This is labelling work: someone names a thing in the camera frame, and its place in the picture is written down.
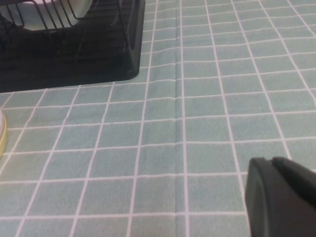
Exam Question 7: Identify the light blue plate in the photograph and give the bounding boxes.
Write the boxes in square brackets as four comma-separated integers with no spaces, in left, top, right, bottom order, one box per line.
[0,4,25,27]

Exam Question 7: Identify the black wire dish rack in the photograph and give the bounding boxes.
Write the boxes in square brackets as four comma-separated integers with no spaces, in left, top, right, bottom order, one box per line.
[0,0,132,58]

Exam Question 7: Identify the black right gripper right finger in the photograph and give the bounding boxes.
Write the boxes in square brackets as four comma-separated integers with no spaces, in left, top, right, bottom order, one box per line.
[271,156,316,207]

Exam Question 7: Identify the black plastic drip tray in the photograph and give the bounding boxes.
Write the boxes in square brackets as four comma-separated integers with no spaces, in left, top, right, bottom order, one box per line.
[0,0,147,93]

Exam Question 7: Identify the green checked tablecloth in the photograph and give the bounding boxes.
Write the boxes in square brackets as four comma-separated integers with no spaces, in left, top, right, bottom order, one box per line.
[0,0,316,237]

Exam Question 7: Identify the pale green plate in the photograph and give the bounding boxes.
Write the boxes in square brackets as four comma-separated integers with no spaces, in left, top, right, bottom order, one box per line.
[23,0,93,32]

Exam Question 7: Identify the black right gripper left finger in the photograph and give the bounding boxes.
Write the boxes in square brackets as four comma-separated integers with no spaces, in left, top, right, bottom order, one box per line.
[244,157,316,237]

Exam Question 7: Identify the pale yellow plate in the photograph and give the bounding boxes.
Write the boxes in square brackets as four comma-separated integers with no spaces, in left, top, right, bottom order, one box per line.
[0,107,8,159]

